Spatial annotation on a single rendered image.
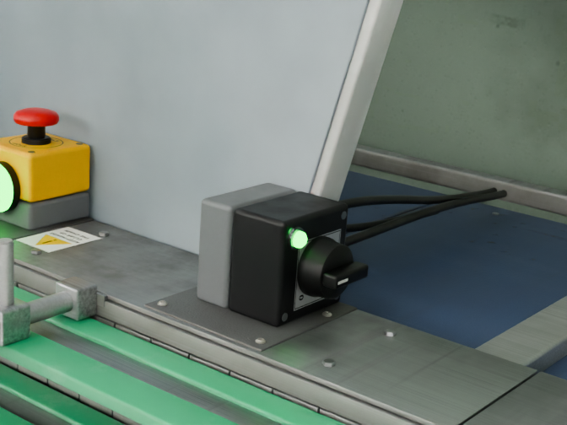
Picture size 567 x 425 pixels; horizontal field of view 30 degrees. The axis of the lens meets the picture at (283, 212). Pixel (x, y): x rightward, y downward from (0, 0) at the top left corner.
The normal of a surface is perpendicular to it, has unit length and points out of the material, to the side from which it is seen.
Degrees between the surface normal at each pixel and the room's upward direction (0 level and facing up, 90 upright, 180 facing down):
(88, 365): 90
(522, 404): 90
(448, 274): 90
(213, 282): 0
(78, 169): 90
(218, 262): 0
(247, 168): 0
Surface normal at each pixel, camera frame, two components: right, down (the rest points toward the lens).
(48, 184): 0.78, 0.22
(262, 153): -0.62, 0.18
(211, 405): 0.07, -0.96
